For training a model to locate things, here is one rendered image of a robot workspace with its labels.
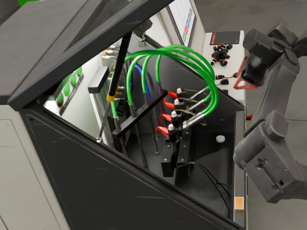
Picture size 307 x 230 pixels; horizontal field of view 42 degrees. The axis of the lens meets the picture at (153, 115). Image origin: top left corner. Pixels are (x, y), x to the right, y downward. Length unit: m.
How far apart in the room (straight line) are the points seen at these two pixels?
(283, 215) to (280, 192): 1.86
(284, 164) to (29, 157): 0.76
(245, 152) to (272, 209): 1.87
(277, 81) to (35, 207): 0.86
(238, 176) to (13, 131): 0.78
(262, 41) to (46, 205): 0.83
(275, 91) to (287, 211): 1.75
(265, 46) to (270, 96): 0.24
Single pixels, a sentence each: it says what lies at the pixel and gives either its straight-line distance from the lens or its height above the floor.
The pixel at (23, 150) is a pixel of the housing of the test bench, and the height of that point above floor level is 1.30.
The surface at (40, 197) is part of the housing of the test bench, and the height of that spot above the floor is 1.10.
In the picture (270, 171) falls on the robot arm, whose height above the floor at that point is 1.48.
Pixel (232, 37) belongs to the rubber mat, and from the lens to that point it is 2.31.
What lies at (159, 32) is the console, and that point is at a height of 1.32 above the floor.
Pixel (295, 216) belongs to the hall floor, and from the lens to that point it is 2.60.
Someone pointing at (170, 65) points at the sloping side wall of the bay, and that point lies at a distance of 1.67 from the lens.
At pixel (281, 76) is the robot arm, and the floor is 1.47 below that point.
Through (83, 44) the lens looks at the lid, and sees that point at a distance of 0.91.
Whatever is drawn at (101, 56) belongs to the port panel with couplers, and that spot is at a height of 1.31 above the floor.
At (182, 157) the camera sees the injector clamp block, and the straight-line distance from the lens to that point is 1.51.
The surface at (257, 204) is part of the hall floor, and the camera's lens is 2.64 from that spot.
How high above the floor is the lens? 2.00
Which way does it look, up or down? 35 degrees down
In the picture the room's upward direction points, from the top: 11 degrees counter-clockwise
